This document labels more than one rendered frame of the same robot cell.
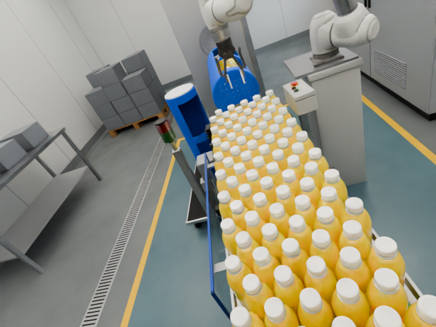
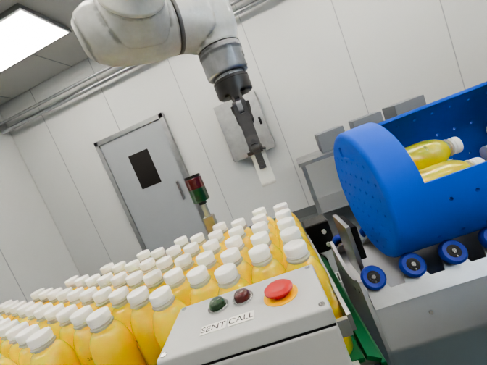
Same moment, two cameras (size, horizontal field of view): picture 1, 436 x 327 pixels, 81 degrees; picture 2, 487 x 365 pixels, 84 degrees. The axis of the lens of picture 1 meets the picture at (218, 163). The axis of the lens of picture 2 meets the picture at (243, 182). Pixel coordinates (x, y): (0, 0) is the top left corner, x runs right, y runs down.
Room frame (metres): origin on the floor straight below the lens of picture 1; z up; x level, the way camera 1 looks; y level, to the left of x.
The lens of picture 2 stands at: (1.21, -0.83, 1.28)
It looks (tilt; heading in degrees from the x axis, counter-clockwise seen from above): 7 degrees down; 87
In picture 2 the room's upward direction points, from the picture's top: 22 degrees counter-clockwise
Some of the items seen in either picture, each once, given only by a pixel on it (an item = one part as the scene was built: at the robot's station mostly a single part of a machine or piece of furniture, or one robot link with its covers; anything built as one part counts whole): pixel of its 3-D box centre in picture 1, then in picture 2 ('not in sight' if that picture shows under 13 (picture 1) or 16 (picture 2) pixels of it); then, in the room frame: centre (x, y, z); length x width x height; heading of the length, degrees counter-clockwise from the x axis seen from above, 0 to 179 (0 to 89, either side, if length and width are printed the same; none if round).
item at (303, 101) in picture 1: (299, 96); (256, 340); (1.17, -0.52, 1.05); 0.20 x 0.10 x 0.10; 171
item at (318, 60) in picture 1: (325, 53); not in sight; (1.61, -0.93, 1.05); 0.22 x 0.18 x 0.06; 158
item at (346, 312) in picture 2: not in sight; (322, 265); (1.34, -0.25, 0.96); 0.40 x 0.01 x 0.03; 81
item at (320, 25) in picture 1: (324, 31); not in sight; (1.58, -0.93, 1.18); 0.18 x 0.16 x 0.22; 20
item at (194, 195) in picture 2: (167, 134); (198, 194); (1.10, 0.15, 1.18); 0.06 x 0.06 x 0.05
